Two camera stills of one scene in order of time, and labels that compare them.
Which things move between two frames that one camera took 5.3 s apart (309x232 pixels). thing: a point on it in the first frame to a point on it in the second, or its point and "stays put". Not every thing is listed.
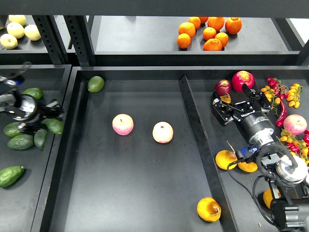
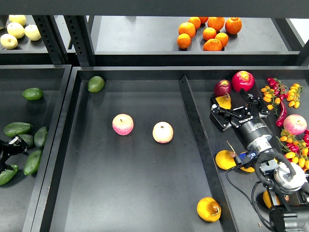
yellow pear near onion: (226, 98) stays put
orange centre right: (223, 37) stays put
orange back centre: (216, 22) stays put
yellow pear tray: (208, 209) stays put
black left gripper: (32, 109) to (17, 144)
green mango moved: (55, 125) to (31, 163)
